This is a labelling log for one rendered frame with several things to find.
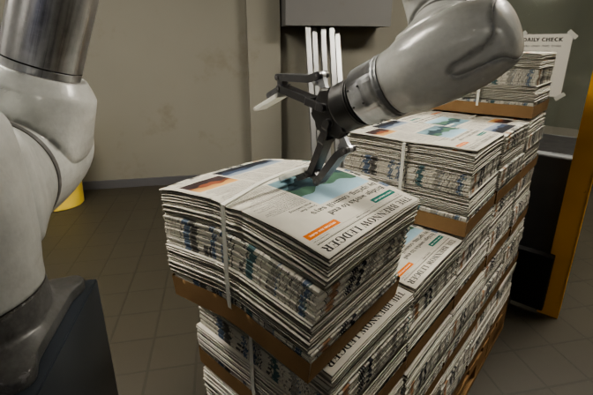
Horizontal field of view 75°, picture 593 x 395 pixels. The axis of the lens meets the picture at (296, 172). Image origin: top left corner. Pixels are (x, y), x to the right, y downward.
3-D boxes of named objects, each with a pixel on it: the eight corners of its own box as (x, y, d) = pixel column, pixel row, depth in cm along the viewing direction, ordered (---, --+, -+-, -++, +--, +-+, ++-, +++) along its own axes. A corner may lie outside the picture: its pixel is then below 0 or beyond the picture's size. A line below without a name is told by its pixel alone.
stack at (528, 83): (403, 323, 192) (431, 51, 152) (428, 294, 213) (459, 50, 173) (485, 362, 168) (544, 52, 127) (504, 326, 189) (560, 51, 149)
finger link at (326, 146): (337, 114, 63) (344, 118, 62) (317, 170, 69) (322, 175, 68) (323, 117, 60) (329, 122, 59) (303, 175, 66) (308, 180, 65)
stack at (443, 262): (213, 532, 109) (188, 279, 83) (404, 322, 193) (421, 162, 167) (322, 670, 85) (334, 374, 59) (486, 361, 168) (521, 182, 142)
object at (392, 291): (236, 326, 66) (236, 307, 64) (333, 259, 87) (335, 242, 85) (308, 386, 57) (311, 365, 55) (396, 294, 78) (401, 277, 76)
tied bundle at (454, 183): (341, 204, 123) (343, 133, 116) (385, 181, 145) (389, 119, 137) (463, 240, 100) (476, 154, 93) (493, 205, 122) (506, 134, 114)
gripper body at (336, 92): (337, 72, 54) (293, 98, 61) (358, 130, 54) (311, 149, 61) (365, 70, 60) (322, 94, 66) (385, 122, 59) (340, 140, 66)
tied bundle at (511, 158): (386, 180, 145) (392, 119, 138) (421, 163, 166) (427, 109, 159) (495, 206, 121) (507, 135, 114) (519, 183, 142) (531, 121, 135)
